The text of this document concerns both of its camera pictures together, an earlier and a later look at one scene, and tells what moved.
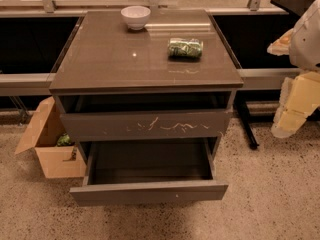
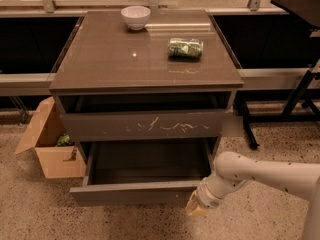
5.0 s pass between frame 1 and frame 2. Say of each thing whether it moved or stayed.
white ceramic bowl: stayed
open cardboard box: stayed
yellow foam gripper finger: moved
